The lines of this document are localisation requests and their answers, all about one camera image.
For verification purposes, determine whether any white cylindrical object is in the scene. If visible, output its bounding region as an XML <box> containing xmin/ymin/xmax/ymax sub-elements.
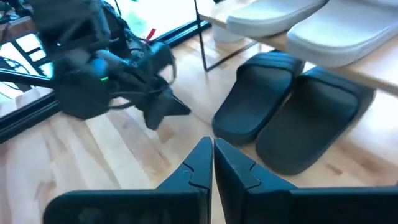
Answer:
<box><xmin>212</xmin><ymin>24</ymin><xmax>246</xmax><ymax>44</ymax></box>

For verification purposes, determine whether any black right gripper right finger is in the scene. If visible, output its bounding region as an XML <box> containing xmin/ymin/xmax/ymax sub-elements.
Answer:
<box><xmin>213</xmin><ymin>138</ymin><xmax>398</xmax><ymax>224</ymax></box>

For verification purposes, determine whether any black rubber slide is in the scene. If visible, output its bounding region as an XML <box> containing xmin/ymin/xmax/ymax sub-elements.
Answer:
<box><xmin>211</xmin><ymin>50</ymin><xmax>306</xmax><ymax>147</ymax></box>
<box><xmin>255</xmin><ymin>65</ymin><xmax>377</xmax><ymax>176</ymax></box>

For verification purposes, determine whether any wooden shelf with black frame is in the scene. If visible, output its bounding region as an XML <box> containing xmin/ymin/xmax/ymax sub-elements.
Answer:
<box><xmin>193</xmin><ymin>0</ymin><xmax>398</xmax><ymax>98</ymax></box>

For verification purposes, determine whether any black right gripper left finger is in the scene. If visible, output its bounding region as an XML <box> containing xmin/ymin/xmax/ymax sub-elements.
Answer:
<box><xmin>42</xmin><ymin>136</ymin><xmax>215</xmax><ymax>224</ymax></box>

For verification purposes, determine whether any red tag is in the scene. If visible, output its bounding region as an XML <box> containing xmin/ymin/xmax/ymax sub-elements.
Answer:
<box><xmin>145</xmin><ymin>27</ymin><xmax>157</xmax><ymax>42</ymax></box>

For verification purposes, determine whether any white rubber slide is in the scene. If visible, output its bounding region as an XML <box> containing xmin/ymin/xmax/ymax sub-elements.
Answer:
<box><xmin>226</xmin><ymin>0</ymin><xmax>328</xmax><ymax>39</ymax></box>
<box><xmin>285</xmin><ymin>0</ymin><xmax>398</xmax><ymax>68</ymax></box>

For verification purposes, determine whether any black table edge rail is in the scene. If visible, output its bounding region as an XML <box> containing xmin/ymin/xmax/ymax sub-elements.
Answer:
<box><xmin>0</xmin><ymin>19</ymin><xmax>213</xmax><ymax>144</ymax></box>

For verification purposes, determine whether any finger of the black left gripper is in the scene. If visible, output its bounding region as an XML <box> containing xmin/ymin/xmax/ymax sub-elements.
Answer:
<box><xmin>143</xmin><ymin>101</ymin><xmax>166</xmax><ymax>131</ymax></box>
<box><xmin>154</xmin><ymin>88</ymin><xmax>192</xmax><ymax>119</ymax></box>

